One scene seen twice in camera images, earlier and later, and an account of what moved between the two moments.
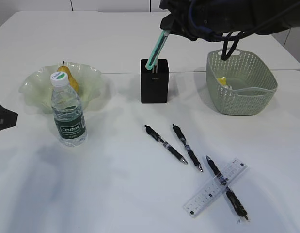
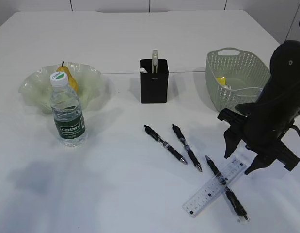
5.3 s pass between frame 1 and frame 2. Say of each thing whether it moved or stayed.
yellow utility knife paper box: stayed
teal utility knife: moved
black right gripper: moved
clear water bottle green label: stayed
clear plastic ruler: stayed
